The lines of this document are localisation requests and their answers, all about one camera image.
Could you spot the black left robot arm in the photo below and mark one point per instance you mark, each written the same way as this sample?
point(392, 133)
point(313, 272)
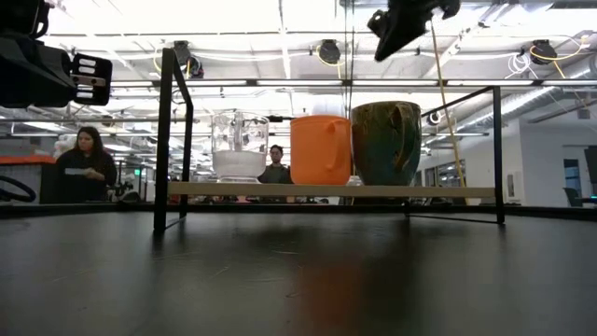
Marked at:
point(21, 16)

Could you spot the black monitor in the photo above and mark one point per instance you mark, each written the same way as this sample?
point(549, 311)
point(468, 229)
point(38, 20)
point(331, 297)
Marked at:
point(46, 186)

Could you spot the green blue glazed ceramic mug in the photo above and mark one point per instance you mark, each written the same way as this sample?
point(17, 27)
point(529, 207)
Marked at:
point(382, 149)

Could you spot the person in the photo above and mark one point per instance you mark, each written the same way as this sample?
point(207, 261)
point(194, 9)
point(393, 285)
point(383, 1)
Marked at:
point(276, 172)
point(86, 172)

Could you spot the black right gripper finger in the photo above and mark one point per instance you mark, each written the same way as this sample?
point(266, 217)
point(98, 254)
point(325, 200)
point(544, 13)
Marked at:
point(401, 23)

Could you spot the orange plastic mug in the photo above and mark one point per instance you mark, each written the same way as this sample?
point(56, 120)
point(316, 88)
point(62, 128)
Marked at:
point(317, 149)

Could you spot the black aluminium table frame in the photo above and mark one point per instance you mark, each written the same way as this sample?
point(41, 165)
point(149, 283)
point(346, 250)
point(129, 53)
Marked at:
point(70, 211)

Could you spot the dark office chair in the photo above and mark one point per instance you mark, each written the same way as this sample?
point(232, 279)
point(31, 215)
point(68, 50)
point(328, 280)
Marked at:
point(571, 196)

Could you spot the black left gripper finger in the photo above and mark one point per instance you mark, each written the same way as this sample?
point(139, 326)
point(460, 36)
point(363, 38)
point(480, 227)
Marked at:
point(95, 79)

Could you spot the wooden cutting board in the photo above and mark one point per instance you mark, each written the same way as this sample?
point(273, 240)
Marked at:
point(326, 190)

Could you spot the red orange object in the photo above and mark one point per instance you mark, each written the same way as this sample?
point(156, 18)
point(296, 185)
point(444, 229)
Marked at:
point(28, 159)

